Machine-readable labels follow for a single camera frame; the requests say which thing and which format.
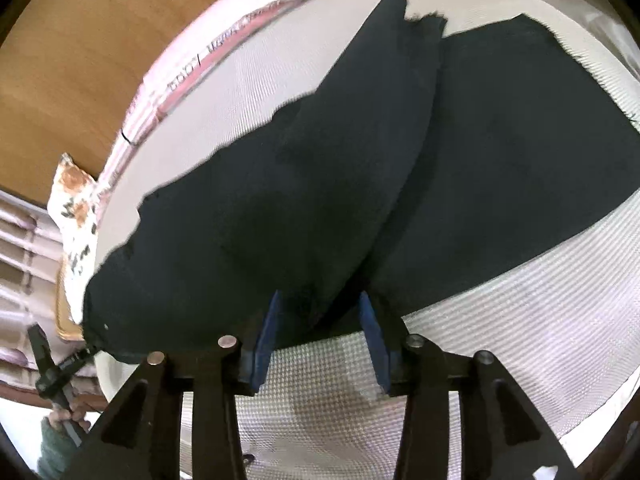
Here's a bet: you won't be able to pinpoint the white woven bed mat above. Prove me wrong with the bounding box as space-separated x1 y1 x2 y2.
95 0 640 480

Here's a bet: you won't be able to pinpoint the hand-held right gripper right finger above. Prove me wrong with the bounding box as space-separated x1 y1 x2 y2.
357 290 581 480

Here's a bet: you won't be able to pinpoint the person's left hand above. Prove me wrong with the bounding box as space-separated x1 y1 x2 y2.
47 407 93 436

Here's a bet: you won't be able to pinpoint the black pants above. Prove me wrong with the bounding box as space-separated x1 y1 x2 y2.
82 0 640 366

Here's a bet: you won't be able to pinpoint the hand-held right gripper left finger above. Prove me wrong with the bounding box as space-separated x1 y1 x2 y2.
65 290 286 480

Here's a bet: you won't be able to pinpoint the person's left forearm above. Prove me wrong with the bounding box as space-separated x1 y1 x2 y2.
39 417 83 480

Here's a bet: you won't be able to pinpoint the orange floral pillow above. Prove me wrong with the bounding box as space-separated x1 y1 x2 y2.
47 152 113 341

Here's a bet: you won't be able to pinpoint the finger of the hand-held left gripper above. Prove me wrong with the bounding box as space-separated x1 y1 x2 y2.
45 346 101 386

